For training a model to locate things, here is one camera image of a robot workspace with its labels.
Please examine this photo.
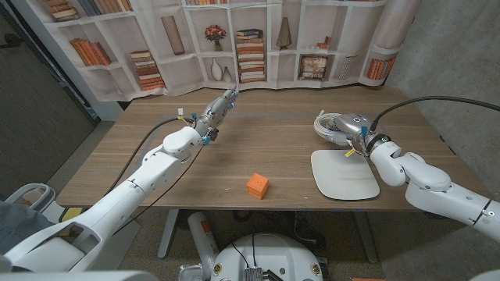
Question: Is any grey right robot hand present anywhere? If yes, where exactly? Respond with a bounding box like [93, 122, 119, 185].
[327, 112, 386, 155]

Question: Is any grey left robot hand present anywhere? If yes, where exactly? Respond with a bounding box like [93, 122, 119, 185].
[193, 86, 239, 144]

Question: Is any white Ethernet cable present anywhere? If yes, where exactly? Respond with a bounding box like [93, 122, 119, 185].
[313, 110, 351, 148]

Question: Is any white paper plate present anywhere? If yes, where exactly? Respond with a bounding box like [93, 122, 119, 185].
[310, 149, 380, 201]

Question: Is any orange cube block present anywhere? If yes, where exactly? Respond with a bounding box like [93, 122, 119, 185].
[246, 173, 270, 201]

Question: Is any printed bookshelf backdrop cloth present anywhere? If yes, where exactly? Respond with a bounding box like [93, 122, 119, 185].
[11, 0, 423, 102]

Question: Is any grey table leg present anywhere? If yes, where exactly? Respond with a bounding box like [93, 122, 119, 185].
[157, 209, 180, 260]
[353, 212, 379, 265]

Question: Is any white roll with orange label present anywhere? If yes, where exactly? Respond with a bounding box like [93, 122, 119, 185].
[187, 211, 220, 280]

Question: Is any white robot torso base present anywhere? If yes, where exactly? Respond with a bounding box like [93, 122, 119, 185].
[210, 233, 324, 281]

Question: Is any aluminium foil tray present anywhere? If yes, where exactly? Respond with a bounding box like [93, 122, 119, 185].
[178, 264, 204, 281]

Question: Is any yellow flat object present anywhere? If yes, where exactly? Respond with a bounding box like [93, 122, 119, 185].
[59, 206, 84, 224]

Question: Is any person leg in jeans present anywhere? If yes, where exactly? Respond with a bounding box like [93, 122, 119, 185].
[0, 201, 55, 254]

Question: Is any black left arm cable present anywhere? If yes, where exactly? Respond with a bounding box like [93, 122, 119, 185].
[107, 116, 196, 196]

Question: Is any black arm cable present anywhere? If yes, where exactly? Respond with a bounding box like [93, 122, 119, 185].
[370, 95, 500, 132]
[107, 116, 196, 196]

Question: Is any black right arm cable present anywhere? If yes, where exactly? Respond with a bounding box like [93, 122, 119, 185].
[370, 95, 500, 132]

